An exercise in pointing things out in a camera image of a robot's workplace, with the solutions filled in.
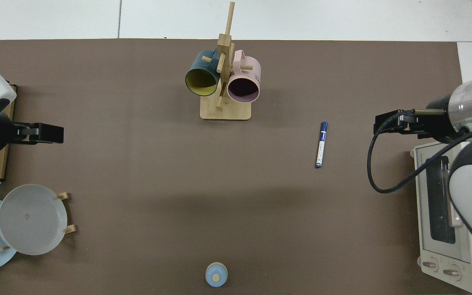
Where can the blue and white marker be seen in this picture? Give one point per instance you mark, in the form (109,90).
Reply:
(321,143)

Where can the grey plate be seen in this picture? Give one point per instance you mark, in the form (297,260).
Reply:
(31,219)

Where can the wooden plate rack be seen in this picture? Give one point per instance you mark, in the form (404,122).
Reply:
(70,229)

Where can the pale toaster oven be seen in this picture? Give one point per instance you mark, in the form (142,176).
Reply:
(432,229)

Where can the brown table cloth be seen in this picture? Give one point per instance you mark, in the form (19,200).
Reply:
(158,176)

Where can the pink mug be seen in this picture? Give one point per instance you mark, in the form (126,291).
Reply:
(244,73)

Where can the wooden cup stand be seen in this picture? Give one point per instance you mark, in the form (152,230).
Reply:
(225,108)

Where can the dark teal mug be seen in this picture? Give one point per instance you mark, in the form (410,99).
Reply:
(199,63)

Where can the small blue round bell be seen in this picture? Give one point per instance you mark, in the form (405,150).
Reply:
(216,274)

